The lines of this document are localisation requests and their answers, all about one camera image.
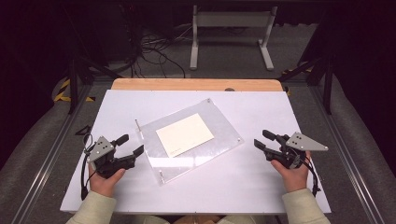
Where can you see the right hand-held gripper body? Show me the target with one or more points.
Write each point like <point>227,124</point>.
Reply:
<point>299,144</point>

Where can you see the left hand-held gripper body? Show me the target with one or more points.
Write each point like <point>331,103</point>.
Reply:
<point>100,149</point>

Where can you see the metal support rod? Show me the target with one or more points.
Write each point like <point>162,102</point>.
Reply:
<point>161,176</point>

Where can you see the clear acrylic frame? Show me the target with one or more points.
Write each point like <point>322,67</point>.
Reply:
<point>218,130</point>

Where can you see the person's right hand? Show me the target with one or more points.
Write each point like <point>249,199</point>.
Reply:
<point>292,177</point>

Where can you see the person's left hand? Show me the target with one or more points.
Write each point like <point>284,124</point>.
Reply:
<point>104,183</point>

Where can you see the cream paper card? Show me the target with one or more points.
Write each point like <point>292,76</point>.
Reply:
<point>184,134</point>

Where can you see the yellow black floor tape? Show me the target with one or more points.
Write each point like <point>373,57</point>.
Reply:
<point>63,93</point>

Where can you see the black tripod stand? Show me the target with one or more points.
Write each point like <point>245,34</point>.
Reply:
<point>327,77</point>
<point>73,81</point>

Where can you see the wooden table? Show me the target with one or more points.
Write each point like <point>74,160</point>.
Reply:
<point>186,84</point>

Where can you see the white metal stand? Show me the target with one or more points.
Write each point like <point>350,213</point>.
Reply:
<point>233,19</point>

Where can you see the aluminium rail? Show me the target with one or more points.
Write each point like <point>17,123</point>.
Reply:
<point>345,155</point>
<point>46,161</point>

